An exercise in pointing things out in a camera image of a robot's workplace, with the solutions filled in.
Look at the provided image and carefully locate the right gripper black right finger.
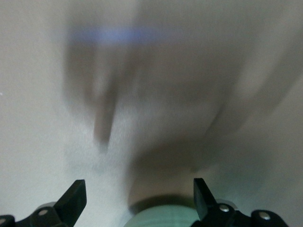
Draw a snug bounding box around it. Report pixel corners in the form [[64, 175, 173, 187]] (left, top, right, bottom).
[[192, 178, 288, 227]]

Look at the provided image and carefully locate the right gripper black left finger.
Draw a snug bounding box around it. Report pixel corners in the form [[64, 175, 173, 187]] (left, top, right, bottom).
[[0, 179, 87, 227]]

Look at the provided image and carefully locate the light green bowl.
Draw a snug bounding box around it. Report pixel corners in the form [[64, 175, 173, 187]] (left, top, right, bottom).
[[127, 193, 198, 227]]

